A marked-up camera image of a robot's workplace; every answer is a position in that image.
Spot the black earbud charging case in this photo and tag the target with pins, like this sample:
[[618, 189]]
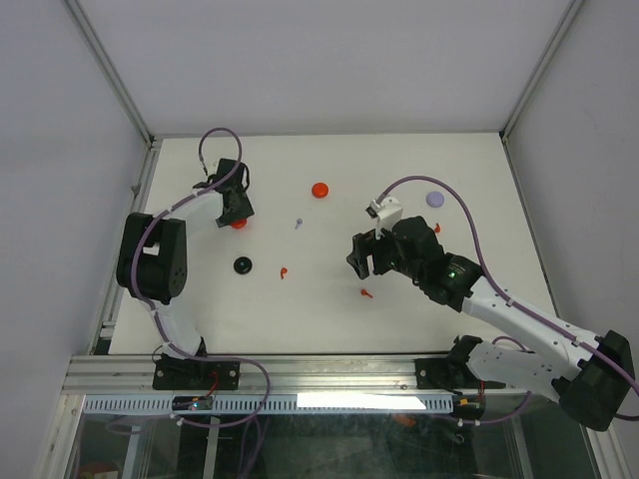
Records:
[[243, 265]]

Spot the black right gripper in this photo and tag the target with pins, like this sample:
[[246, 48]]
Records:
[[364, 244]]

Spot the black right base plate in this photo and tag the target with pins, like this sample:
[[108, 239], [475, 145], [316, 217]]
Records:
[[437, 373]]

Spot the grey slotted cable tray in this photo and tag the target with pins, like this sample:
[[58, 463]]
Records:
[[304, 403]]

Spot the aluminium frame post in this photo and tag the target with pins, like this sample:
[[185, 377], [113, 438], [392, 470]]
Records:
[[90, 36], [541, 66]]

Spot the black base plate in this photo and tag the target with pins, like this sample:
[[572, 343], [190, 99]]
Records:
[[172, 373], [437, 373]]

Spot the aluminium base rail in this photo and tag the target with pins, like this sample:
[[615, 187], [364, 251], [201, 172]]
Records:
[[279, 374]]

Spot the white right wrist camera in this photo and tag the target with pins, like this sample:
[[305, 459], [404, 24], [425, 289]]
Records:
[[386, 213]]

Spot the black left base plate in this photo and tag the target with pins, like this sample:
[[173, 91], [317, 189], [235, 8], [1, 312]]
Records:
[[172, 373]]

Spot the aluminium frame post right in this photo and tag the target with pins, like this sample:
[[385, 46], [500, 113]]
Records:
[[541, 66]]

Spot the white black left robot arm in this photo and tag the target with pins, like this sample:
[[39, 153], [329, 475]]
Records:
[[153, 260]]

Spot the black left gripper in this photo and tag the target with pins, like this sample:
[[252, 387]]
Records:
[[245, 211]]

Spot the aluminium frame post left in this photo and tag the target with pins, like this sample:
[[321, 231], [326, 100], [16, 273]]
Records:
[[90, 36]]

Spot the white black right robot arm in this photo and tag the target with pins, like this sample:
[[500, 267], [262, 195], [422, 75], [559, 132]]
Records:
[[588, 375]]

